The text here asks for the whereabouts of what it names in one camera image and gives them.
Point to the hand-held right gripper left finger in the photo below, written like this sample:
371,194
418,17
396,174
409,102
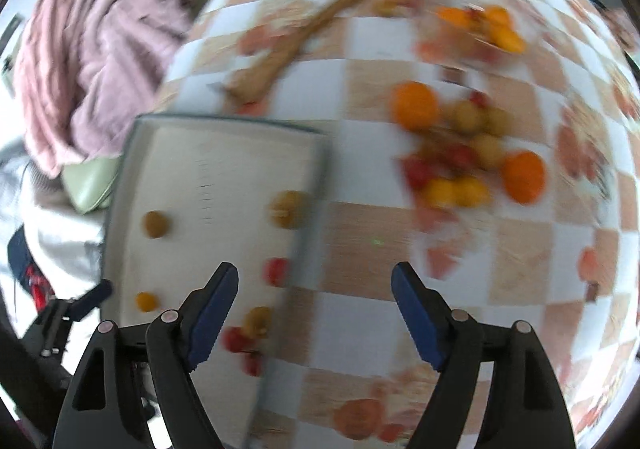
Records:
212,314

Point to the white rectangular tray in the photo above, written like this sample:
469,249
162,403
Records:
210,229

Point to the white cloth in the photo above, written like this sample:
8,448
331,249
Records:
60,249

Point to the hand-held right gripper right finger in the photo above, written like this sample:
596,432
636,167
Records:
417,314

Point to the clear glass bowl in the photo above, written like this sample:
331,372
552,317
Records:
472,56

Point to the pale green sofa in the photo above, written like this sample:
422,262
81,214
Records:
90,184

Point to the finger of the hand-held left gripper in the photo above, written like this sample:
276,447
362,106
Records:
95,293

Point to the dark blue red cloth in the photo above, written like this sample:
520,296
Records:
27,269

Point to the small orange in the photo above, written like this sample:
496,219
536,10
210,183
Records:
497,16
455,18
415,105
507,39

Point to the pink fleece blanket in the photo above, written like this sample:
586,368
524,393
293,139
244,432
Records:
100,54

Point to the yellow cherry tomato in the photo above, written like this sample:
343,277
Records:
440,192
470,190
146,301
257,321

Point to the checkered printed tablecloth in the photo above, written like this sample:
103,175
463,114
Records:
360,229

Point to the large orange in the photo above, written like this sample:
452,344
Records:
524,176

